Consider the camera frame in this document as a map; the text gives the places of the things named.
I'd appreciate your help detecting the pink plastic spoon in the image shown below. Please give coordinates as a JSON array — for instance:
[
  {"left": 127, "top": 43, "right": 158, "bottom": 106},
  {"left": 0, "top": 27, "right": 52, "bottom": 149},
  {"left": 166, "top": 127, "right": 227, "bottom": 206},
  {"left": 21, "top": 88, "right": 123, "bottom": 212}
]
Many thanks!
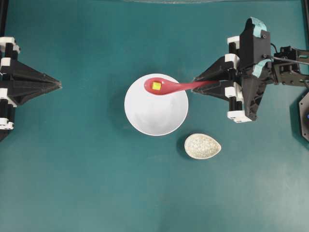
[{"left": 143, "top": 77, "right": 219, "bottom": 95}]

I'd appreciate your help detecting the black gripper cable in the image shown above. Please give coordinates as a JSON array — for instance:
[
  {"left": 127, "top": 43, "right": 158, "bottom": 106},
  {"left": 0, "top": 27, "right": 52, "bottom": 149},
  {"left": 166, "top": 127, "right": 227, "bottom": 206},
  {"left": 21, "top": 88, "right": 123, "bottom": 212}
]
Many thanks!
[{"left": 270, "top": 43, "right": 309, "bottom": 66}]

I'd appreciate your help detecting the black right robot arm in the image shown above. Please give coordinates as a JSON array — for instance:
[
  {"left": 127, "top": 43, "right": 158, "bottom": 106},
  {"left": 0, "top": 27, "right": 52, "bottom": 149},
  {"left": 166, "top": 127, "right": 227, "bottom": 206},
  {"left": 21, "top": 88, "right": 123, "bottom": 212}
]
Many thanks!
[{"left": 193, "top": 17, "right": 309, "bottom": 123}]

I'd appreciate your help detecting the black right frame rail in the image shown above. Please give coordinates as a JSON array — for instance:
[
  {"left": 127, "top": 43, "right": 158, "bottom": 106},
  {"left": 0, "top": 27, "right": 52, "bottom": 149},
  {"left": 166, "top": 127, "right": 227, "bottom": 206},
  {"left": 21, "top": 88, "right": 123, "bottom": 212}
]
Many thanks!
[{"left": 302, "top": 0, "right": 309, "bottom": 32}]

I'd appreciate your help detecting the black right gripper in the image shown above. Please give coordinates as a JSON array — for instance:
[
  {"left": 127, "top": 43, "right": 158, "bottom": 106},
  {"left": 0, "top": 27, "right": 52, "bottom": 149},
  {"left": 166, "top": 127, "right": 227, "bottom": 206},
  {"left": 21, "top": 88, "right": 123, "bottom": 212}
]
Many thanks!
[{"left": 191, "top": 17, "right": 272, "bottom": 123}]

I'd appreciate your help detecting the black left frame rail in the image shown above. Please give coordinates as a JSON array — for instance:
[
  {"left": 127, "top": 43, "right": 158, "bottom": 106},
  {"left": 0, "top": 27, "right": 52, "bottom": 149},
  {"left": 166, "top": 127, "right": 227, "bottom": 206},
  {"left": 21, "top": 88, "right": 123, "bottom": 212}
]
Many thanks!
[{"left": 0, "top": 0, "right": 9, "bottom": 37}]

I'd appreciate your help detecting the large white bowl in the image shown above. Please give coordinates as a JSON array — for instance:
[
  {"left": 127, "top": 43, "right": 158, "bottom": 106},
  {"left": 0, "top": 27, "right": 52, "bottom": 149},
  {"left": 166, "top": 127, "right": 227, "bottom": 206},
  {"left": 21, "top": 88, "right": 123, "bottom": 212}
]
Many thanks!
[{"left": 124, "top": 73, "right": 189, "bottom": 136}]

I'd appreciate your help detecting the yellow hexagonal prism block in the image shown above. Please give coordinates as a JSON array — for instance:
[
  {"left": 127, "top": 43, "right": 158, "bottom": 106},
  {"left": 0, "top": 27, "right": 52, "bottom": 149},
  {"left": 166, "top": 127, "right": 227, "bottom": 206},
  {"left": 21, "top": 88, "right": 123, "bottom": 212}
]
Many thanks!
[{"left": 152, "top": 82, "right": 162, "bottom": 91}]

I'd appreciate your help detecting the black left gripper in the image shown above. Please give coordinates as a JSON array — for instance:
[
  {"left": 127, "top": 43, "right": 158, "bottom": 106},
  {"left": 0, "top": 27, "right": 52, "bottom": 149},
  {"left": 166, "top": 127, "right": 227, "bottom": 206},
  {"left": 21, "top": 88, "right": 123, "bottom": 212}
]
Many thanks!
[{"left": 0, "top": 36, "right": 62, "bottom": 141}]

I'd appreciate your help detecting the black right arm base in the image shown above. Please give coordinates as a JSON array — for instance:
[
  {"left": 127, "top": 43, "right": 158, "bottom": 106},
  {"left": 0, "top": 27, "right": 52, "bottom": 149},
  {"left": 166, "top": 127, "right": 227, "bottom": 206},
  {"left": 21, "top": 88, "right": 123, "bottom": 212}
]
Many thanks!
[{"left": 290, "top": 90, "right": 309, "bottom": 150}]

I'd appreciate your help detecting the cream crackle spoon rest dish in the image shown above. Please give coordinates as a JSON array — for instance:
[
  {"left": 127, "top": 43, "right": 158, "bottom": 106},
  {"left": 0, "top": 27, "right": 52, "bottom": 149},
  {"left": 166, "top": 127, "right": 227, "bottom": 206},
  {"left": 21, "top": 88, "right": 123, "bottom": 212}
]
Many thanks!
[{"left": 184, "top": 133, "right": 222, "bottom": 160}]

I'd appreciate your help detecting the black frame rail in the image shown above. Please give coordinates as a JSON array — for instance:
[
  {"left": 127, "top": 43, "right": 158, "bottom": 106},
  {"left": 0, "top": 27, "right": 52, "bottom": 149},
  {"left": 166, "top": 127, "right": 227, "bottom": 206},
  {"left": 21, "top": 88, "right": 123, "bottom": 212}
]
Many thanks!
[
  {"left": 302, "top": 0, "right": 309, "bottom": 32},
  {"left": 0, "top": 0, "right": 9, "bottom": 37}
]

